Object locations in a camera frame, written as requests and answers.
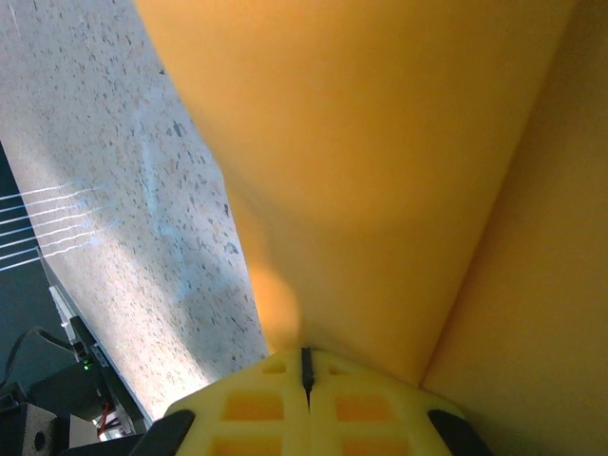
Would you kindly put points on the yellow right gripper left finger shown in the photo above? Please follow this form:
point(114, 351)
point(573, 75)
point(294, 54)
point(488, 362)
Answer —
point(252, 418)

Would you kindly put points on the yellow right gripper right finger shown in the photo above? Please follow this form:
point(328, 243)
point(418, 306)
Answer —
point(370, 418)

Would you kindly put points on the orange cloth piece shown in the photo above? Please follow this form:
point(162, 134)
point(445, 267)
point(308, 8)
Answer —
point(380, 166)

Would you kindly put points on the connector with green LED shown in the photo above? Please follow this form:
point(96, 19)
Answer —
point(85, 351)

